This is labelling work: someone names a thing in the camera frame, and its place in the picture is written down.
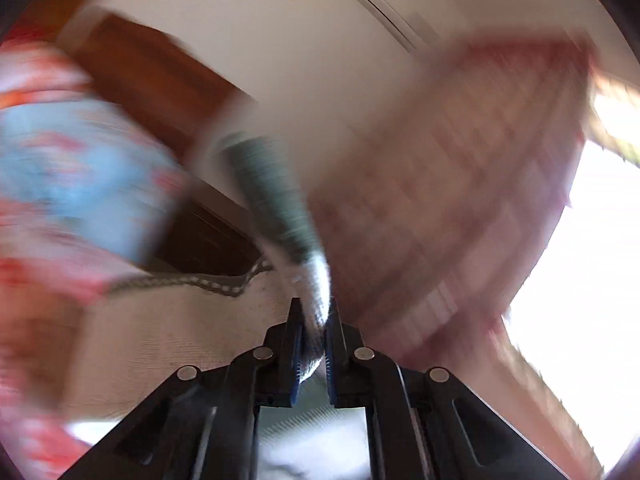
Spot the pink floral bed sheet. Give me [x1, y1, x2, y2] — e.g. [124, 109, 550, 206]
[0, 180, 116, 476]

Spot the green fleece garment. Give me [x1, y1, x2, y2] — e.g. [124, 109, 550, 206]
[75, 130, 335, 421]

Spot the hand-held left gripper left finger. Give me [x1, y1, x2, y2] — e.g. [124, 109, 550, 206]
[60, 298, 304, 480]

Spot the plain wooden headboard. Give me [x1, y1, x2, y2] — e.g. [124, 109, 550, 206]
[27, 0, 97, 38]

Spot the carved wooden headboard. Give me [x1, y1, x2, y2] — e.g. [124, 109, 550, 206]
[75, 12, 275, 277]

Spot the bright window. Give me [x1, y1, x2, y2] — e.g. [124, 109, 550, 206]
[507, 67, 640, 471]

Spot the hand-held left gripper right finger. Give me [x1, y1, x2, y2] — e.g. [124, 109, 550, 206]
[325, 299, 571, 480]

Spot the pink floral curtain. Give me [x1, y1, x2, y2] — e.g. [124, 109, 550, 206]
[305, 30, 603, 368]

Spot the blue floral pillow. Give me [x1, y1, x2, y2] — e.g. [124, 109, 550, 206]
[0, 97, 188, 266]

